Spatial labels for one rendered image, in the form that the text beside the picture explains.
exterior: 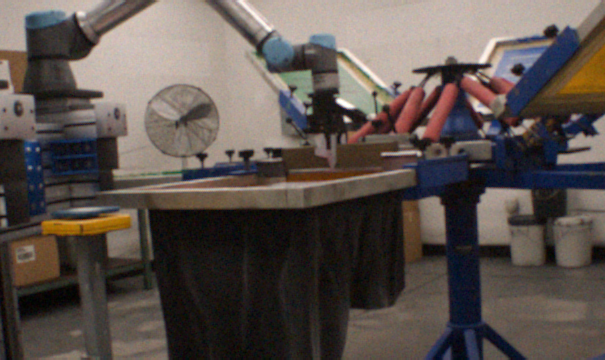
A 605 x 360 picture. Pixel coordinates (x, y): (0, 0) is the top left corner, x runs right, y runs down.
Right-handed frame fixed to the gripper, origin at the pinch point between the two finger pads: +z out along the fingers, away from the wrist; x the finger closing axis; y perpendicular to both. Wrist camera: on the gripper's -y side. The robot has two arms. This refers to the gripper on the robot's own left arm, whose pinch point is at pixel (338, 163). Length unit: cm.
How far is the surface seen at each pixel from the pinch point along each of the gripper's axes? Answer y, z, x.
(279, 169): 17.9, 0.6, 3.0
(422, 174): -29.8, 3.5, 10.9
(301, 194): -28, 3, 60
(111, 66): 379, -86, -259
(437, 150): -19.1, -1.1, -23.1
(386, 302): -20.1, 33.9, 15.6
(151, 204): 11, 4, 60
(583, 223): 25, 69, -380
